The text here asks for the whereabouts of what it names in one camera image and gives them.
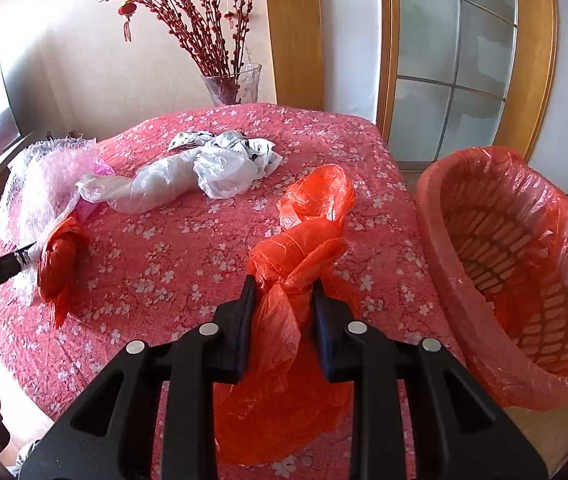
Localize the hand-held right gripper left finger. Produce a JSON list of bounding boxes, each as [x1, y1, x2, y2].
[[19, 275, 260, 480]]

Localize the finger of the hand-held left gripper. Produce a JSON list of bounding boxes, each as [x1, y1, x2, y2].
[[2, 241, 39, 282]]

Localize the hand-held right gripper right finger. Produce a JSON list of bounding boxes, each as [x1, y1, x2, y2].
[[311, 280, 550, 480]]

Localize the small red knotted plastic bag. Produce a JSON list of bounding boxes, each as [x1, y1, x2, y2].
[[36, 218, 90, 329]]

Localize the large orange plastic bag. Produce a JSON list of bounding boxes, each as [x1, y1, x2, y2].
[[211, 164, 357, 466]]

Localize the red floral tablecloth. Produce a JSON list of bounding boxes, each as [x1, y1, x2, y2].
[[0, 103, 465, 480]]

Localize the clear plastic bag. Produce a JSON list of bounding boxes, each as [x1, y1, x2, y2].
[[76, 147, 256, 214]]

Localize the red plastic bin liner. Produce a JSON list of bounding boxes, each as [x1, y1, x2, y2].
[[416, 146, 568, 411]]

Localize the white plastic basket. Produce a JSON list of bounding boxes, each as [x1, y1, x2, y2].
[[416, 146, 568, 411]]

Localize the glass vase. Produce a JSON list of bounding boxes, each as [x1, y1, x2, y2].
[[200, 62, 263, 108]]

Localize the frosted glass door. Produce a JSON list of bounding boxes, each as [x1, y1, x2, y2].
[[394, 0, 520, 161]]

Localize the red berry branches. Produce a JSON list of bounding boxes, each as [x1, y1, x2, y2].
[[99, 0, 265, 103]]

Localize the wooden wall trim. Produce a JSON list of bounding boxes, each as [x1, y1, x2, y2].
[[264, 0, 326, 111]]

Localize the wooden door frame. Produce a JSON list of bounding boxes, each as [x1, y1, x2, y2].
[[376, 0, 560, 164]]

